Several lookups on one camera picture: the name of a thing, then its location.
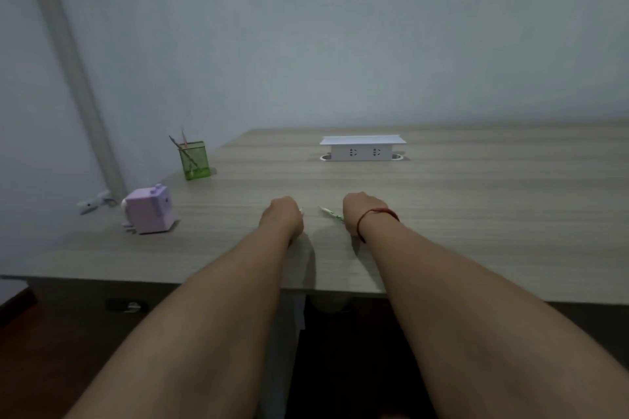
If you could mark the white wall pipe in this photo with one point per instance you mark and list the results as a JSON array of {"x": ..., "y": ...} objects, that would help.
[{"x": 73, "y": 70}]

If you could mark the metal cabinet knob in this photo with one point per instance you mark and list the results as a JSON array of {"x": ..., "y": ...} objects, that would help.
[{"x": 128, "y": 306}]

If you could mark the pink lined trash bin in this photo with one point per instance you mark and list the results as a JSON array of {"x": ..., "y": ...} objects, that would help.
[{"x": 330, "y": 303}]

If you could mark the green patterned pencil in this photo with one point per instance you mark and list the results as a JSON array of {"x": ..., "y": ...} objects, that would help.
[{"x": 331, "y": 214}]

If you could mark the pink floral pencil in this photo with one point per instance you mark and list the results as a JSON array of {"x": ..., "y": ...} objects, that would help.
[
  {"x": 182, "y": 151},
  {"x": 186, "y": 151}
]

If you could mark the white desk socket box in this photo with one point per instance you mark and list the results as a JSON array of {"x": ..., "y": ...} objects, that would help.
[{"x": 363, "y": 148}]

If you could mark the purple pencil sharpener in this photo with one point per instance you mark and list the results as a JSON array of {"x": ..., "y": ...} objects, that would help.
[{"x": 147, "y": 212}]

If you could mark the person's right forearm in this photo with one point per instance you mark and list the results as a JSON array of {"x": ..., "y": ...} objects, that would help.
[{"x": 481, "y": 330}]

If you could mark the person's right hand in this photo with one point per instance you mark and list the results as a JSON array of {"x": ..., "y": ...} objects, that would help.
[{"x": 363, "y": 210}]

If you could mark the white wall socket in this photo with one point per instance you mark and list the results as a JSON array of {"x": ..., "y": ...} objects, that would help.
[{"x": 93, "y": 203}]

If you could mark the person's left hand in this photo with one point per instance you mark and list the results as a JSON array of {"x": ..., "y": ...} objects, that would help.
[{"x": 282, "y": 220}]

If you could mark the green mesh pen holder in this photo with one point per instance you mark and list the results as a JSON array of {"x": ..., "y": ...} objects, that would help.
[{"x": 195, "y": 163}]

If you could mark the wooden desk cabinet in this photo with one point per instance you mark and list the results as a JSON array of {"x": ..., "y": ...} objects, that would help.
[{"x": 285, "y": 335}]

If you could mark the person's left forearm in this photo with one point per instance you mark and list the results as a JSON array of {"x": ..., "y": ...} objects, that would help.
[{"x": 191, "y": 340}]

